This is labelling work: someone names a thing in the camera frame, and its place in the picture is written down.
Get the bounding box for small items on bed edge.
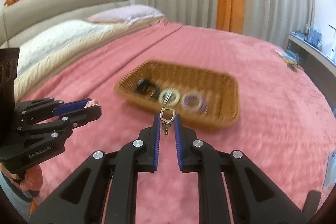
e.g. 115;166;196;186
274;50;303;72

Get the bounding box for left hand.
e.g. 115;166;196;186
1;163;43;201

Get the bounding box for white floral pillow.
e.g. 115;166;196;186
17;20;113;76

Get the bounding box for pink fleece blanket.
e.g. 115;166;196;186
16;23;335;223

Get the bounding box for pink star hair clip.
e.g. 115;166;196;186
84;99;98;108

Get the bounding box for tissue box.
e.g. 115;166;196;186
322;150;336;193

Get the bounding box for lilac pillow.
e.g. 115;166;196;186
86;5;165;24

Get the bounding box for cream quilt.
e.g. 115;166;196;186
14;17;167;103

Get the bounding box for white spiral hair tie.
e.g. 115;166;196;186
158;88;182;106

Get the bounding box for grey wall desk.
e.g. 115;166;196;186
283;31;335;115

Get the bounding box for brown wicker basket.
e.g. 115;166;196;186
114;60;240;131

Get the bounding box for beige padded headboard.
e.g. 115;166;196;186
1;0;130;48

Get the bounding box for silver square ring earring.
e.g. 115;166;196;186
159;107;176;137

